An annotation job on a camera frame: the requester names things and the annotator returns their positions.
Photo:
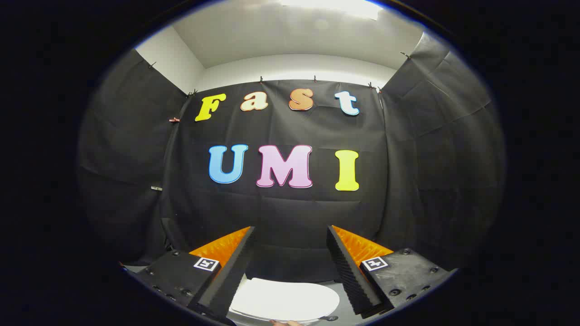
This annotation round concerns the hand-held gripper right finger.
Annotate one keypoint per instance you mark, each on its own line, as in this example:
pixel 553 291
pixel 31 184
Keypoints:
pixel 346 271

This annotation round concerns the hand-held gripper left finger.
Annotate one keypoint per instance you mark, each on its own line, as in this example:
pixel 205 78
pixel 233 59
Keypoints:
pixel 235 271

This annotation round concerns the black backdrop cloth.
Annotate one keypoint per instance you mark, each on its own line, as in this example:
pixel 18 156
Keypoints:
pixel 290 208

